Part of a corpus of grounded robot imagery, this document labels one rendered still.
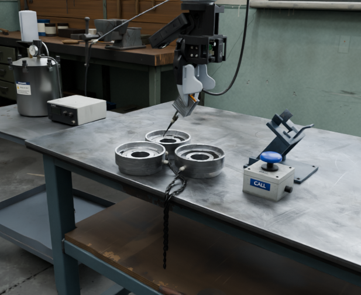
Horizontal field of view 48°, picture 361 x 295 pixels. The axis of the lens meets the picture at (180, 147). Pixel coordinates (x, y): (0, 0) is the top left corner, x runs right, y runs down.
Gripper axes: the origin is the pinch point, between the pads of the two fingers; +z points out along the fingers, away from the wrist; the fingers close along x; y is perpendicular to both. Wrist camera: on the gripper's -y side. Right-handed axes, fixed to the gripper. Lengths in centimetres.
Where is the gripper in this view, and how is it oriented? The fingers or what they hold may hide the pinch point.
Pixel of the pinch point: (187, 99)
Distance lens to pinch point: 91.1
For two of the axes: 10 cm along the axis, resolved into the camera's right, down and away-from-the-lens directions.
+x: 6.0, -2.6, 7.5
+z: -0.2, 9.4, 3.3
